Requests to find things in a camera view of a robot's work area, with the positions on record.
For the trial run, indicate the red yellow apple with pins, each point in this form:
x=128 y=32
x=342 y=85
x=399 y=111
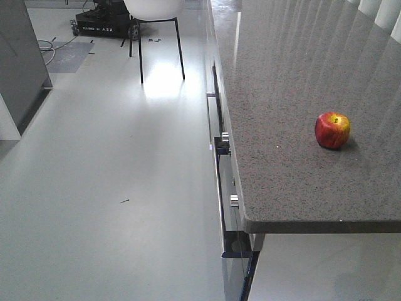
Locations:
x=332 y=130

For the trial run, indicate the black wheeled robot base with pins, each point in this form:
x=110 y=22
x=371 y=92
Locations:
x=107 y=19

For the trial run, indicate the lower silver oven knob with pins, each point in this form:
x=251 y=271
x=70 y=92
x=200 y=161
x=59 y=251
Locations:
x=234 y=201

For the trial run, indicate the black glass oven front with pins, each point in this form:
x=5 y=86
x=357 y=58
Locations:
x=239 y=260

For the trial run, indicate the grey stone kitchen counter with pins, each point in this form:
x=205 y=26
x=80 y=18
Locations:
x=326 y=223

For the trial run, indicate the white chair black legs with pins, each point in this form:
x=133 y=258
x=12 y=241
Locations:
x=153 y=12

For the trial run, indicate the grey floor mat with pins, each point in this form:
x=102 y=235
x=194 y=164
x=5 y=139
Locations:
x=68 y=57

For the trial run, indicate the grey cabinet at left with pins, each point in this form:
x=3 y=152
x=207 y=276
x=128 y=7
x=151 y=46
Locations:
x=25 y=82

